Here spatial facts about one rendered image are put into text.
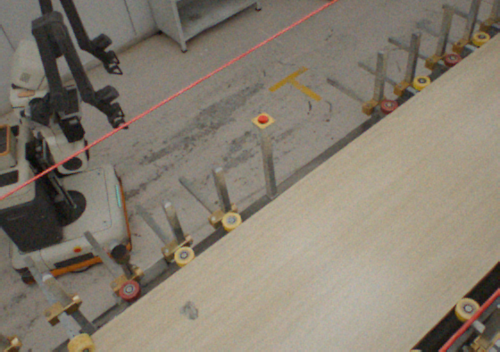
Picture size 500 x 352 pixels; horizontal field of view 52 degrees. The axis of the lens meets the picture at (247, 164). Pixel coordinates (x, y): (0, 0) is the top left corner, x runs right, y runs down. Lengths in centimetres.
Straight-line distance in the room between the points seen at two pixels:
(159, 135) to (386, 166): 206
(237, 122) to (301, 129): 49
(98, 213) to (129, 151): 82
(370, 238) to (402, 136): 60
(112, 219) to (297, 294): 151
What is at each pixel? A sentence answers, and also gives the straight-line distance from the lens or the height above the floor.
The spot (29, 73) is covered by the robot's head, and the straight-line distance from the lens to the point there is 256.
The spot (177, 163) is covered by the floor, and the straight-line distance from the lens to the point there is 370.
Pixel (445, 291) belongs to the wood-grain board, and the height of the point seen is 90.
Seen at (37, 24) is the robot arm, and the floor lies 161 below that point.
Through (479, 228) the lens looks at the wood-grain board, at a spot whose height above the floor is 90.
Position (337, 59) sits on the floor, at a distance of 440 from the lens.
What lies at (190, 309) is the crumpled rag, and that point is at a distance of 202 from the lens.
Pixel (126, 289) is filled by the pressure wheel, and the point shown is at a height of 91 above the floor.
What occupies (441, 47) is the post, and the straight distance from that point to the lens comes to 302.
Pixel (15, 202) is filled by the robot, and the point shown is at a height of 72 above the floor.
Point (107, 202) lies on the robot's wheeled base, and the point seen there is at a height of 28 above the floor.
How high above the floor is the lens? 269
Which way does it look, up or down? 48 degrees down
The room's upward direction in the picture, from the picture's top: 9 degrees counter-clockwise
